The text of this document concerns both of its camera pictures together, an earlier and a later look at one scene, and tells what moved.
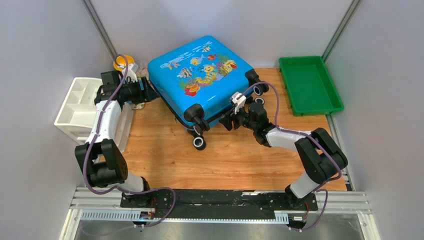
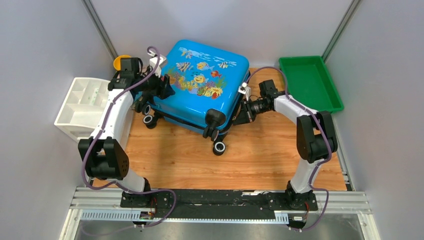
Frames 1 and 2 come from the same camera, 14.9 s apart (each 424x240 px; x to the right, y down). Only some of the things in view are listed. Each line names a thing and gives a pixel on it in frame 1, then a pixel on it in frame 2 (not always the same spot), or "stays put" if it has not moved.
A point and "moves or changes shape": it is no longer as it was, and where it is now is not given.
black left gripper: [149, 94] to [163, 89]
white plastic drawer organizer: [76, 116] stays put
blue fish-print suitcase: [195, 82] moves or changes shape
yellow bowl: [122, 60] stays put
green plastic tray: [310, 89] stays put
